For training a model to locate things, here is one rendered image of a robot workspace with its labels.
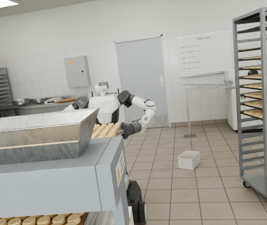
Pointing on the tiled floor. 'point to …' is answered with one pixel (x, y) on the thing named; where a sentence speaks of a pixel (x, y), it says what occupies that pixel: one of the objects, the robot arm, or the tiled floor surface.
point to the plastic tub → (189, 160)
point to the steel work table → (41, 103)
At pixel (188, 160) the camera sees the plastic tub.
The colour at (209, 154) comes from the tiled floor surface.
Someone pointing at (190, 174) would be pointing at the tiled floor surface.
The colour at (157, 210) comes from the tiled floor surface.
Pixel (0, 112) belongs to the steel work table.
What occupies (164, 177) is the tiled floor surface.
